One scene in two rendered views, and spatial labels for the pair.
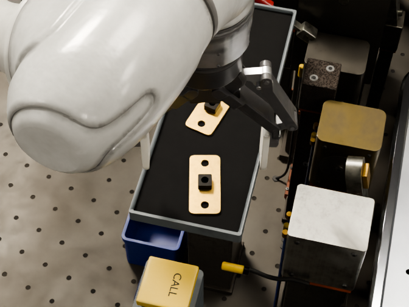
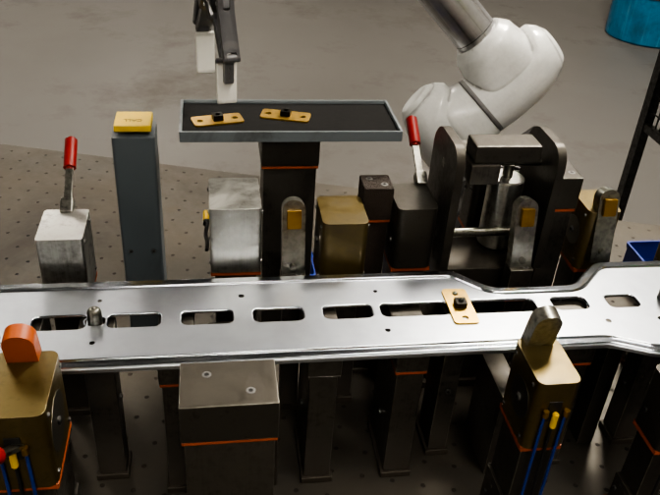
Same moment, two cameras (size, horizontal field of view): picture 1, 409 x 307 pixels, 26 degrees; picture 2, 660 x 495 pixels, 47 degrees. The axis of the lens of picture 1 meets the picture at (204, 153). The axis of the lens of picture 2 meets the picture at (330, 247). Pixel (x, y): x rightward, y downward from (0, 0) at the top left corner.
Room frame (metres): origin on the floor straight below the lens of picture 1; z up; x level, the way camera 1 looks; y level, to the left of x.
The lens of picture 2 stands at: (0.28, -1.16, 1.68)
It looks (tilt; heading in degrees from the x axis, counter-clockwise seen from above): 33 degrees down; 66
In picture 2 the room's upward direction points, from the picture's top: 4 degrees clockwise
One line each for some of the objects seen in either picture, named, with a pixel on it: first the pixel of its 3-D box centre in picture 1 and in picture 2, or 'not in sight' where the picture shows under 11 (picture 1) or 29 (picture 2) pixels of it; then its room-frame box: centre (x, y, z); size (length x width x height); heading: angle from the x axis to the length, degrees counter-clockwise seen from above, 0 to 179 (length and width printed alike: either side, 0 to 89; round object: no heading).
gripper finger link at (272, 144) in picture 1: (282, 129); (230, 69); (0.57, -0.09, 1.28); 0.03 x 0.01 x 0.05; 90
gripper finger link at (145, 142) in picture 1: (145, 142); (205, 52); (0.57, 0.07, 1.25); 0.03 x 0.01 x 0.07; 0
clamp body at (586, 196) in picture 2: not in sight; (568, 284); (1.17, -0.27, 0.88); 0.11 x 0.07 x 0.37; 76
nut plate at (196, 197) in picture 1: (204, 182); (217, 117); (0.57, 0.00, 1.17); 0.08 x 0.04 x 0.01; 0
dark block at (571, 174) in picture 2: not in sight; (536, 270); (1.11, -0.24, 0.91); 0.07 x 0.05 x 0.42; 76
